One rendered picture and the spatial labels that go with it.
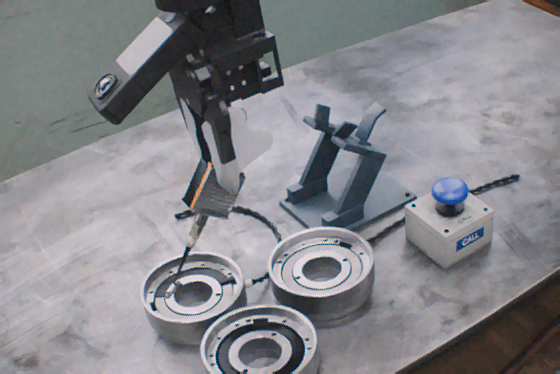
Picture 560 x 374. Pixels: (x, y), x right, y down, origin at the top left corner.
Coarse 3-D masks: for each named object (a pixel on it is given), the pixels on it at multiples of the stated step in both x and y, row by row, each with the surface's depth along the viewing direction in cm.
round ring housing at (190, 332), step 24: (168, 264) 80; (192, 264) 81; (216, 264) 80; (144, 288) 77; (192, 288) 79; (216, 288) 77; (240, 288) 75; (192, 312) 74; (216, 312) 72; (168, 336) 74; (192, 336) 73
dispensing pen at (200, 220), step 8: (200, 160) 75; (208, 160) 75; (200, 168) 74; (200, 176) 74; (192, 184) 75; (192, 192) 75; (184, 200) 75; (192, 200) 74; (200, 216) 76; (208, 216) 76; (192, 224) 76; (200, 224) 76; (192, 232) 76; (200, 232) 76; (192, 240) 76; (184, 256) 77
